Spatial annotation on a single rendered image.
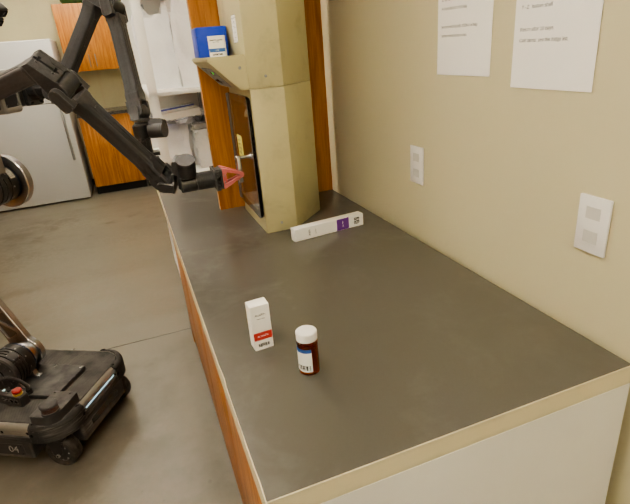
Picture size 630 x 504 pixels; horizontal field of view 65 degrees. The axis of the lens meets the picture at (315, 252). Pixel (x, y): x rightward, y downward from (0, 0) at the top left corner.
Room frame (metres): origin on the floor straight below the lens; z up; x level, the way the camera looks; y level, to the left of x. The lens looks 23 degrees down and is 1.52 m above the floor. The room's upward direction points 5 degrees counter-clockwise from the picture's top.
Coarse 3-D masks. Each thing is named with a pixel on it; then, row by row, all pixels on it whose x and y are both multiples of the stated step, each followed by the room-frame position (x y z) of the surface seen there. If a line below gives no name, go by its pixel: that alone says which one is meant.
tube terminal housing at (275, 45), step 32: (224, 0) 1.76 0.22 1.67; (256, 0) 1.59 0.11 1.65; (288, 0) 1.69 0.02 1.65; (256, 32) 1.59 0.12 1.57; (288, 32) 1.67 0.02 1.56; (256, 64) 1.59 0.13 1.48; (288, 64) 1.65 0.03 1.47; (256, 96) 1.58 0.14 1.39; (288, 96) 1.63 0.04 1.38; (256, 128) 1.58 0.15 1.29; (288, 128) 1.61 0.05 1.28; (288, 160) 1.61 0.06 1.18; (288, 192) 1.61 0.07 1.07; (288, 224) 1.60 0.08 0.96
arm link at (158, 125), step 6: (132, 108) 1.88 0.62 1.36; (138, 108) 1.89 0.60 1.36; (132, 114) 1.88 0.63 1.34; (138, 114) 1.87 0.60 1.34; (132, 120) 1.88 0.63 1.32; (138, 120) 1.88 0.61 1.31; (144, 120) 1.89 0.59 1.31; (150, 120) 1.88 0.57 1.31; (156, 120) 1.88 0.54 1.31; (162, 120) 1.88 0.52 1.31; (150, 126) 1.87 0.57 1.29; (156, 126) 1.86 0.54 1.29; (162, 126) 1.87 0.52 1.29; (150, 132) 1.86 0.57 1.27; (156, 132) 1.86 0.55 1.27; (162, 132) 1.86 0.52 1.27; (168, 132) 1.91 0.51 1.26
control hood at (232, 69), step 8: (224, 56) 1.56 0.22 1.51; (232, 56) 1.57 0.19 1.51; (240, 56) 1.57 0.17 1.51; (200, 64) 1.73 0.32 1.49; (208, 64) 1.58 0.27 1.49; (216, 64) 1.55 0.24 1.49; (224, 64) 1.55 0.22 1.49; (232, 64) 1.56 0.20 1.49; (240, 64) 1.57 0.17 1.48; (216, 72) 1.61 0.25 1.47; (224, 72) 1.55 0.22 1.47; (232, 72) 1.56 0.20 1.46; (240, 72) 1.57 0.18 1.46; (224, 80) 1.65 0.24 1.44; (232, 80) 1.56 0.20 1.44; (240, 80) 1.57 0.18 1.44; (240, 88) 1.57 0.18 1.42; (248, 88) 1.57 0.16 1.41
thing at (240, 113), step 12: (228, 96) 1.84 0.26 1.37; (240, 96) 1.65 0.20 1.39; (240, 108) 1.68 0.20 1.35; (240, 120) 1.70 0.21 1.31; (240, 132) 1.73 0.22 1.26; (252, 132) 1.58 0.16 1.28; (252, 144) 1.58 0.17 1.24; (252, 156) 1.59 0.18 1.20; (252, 168) 1.61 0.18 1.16; (252, 180) 1.64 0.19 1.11; (252, 192) 1.66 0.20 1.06; (252, 204) 1.69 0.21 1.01
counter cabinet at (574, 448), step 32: (192, 320) 2.12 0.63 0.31; (224, 416) 1.29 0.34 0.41; (544, 416) 0.66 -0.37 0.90; (576, 416) 0.68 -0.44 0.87; (608, 416) 0.71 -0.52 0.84; (480, 448) 0.61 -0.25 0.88; (512, 448) 0.64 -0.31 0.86; (544, 448) 0.66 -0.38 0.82; (576, 448) 0.69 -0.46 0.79; (608, 448) 0.72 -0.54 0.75; (384, 480) 0.56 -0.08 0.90; (416, 480) 0.57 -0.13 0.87; (448, 480) 0.59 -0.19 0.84; (480, 480) 0.62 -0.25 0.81; (512, 480) 0.64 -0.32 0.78; (544, 480) 0.67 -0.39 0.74; (576, 480) 0.69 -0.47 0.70; (608, 480) 0.72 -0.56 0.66
